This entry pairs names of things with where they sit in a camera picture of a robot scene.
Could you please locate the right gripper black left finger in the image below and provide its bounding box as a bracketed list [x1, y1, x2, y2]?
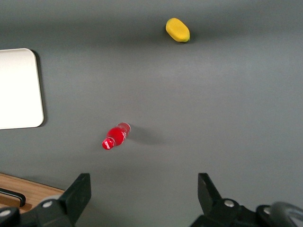
[59, 173, 92, 224]

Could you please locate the wooden lower drawer front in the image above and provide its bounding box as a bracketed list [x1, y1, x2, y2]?
[0, 172, 65, 215]

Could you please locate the yellow lemon-shaped object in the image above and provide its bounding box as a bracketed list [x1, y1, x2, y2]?
[165, 17, 191, 43]

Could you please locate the cream white rectangular tray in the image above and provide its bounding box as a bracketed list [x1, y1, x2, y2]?
[0, 48, 45, 130]

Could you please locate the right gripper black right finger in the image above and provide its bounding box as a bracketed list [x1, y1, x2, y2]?
[197, 173, 223, 215]

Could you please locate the wooden drawer cabinet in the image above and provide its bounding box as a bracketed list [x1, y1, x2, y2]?
[0, 172, 65, 215]

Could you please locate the black lower drawer handle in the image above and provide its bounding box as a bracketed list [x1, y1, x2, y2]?
[0, 187, 27, 208]

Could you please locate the red plastic drink bottle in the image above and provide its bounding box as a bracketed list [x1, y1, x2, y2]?
[101, 122, 132, 151]

